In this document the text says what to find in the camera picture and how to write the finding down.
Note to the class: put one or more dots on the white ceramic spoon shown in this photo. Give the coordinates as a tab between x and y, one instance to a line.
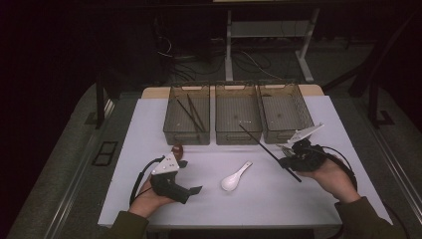
230	182

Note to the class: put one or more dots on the long black chopstick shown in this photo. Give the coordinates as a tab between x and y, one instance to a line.
262	145

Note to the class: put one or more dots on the person's right hand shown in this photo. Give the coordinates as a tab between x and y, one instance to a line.
335	182

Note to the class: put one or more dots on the person's left hand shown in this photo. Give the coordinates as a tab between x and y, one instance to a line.
146	202

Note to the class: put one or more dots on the black metal stand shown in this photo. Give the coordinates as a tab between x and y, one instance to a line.
372	106

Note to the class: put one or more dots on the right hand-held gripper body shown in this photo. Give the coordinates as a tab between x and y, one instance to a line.
310	161

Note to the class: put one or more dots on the smoky transparent plastic bin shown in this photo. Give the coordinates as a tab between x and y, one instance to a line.
232	109
180	119
285	111

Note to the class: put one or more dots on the white table cover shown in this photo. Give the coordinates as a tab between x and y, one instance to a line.
252	202

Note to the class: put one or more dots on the brown wooden spoon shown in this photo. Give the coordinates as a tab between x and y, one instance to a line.
177	150

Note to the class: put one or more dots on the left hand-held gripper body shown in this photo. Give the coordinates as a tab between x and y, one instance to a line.
169	188

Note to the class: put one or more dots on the dark brown chopstick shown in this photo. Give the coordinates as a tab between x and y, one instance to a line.
195	113
189	114

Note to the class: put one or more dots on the white metal desk frame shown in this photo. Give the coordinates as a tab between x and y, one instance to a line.
228	49

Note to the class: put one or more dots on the black slanted beam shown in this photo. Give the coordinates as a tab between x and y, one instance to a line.
365	66

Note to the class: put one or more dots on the aluminium rail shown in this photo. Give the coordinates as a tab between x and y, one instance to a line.
71	195
403	181

